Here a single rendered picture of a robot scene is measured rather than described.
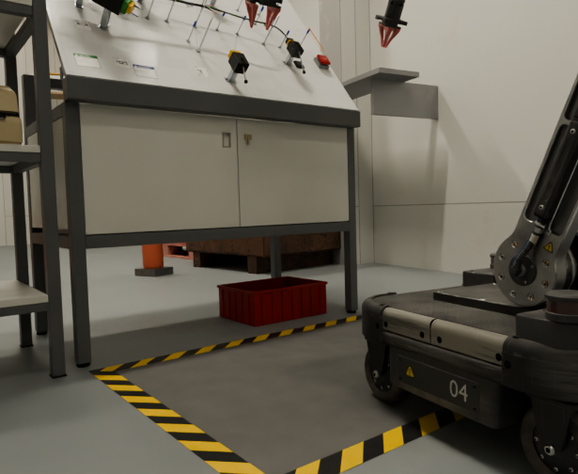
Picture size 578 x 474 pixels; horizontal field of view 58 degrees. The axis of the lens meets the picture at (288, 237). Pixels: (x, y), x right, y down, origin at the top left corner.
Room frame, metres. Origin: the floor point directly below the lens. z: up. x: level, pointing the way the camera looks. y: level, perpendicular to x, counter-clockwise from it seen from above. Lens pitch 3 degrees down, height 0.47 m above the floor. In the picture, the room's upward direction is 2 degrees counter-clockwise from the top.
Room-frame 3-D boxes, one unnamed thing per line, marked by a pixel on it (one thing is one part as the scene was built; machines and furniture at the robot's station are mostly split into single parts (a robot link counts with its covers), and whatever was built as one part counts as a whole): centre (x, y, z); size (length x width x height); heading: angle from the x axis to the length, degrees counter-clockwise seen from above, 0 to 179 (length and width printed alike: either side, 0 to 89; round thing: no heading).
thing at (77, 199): (2.15, 0.36, 0.40); 1.18 x 0.60 x 0.80; 127
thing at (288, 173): (2.08, -0.04, 0.60); 0.55 x 0.03 x 0.39; 127
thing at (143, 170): (1.75, 0.40, 0.60); 0.55 x 0.02 x 0.39; 127
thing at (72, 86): (1.90, 0.17, 0.83); 1.18 x 0.05 x 0.06; 127
